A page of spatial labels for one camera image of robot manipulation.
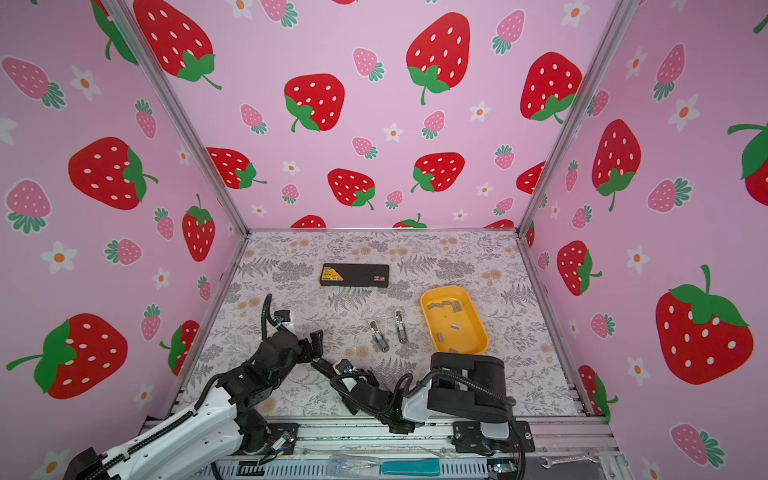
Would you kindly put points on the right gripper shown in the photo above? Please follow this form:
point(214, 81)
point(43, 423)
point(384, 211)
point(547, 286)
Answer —
point(345, 395)

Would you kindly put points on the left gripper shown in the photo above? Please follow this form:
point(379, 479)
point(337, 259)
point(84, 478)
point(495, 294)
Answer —
point(309, 353)

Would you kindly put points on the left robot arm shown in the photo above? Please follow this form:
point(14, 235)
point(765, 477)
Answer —
point(223, 421)

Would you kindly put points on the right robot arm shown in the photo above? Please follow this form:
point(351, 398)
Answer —
point(471, 388)

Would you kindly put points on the black tool case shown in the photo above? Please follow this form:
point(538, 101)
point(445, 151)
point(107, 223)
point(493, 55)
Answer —
point(355, 275)

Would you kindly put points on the yellow plastic tray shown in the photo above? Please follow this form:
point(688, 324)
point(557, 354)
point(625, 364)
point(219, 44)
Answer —
point(474, 340)

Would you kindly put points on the staple strips in tray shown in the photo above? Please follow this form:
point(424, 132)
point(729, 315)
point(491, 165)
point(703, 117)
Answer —
point(444, 325)

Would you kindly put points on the silver wrench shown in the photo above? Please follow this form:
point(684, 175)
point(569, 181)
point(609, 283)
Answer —
point(548, 462)

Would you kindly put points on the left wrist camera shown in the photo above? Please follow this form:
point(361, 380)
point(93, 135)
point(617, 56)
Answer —
point(282, 321)

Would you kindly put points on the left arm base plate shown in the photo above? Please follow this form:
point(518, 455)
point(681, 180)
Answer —
point(280, 439)

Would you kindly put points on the teal handled tool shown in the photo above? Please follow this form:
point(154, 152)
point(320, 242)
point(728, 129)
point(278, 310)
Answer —
point(412, 468)

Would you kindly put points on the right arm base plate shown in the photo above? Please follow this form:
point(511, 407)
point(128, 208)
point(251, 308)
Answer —
point(488, 439)

